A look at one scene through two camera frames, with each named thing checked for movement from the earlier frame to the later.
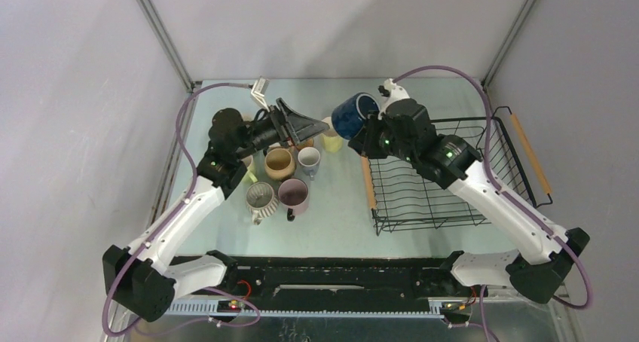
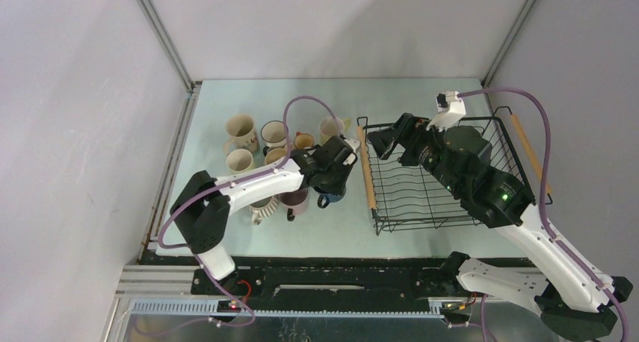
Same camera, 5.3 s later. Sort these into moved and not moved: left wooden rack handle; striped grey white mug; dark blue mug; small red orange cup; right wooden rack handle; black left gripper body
Moved: black left gripper body; dark blue mug
Not moved: right wooden rack handle; left wooden rack handle; small red orange cup; striped grey white mug
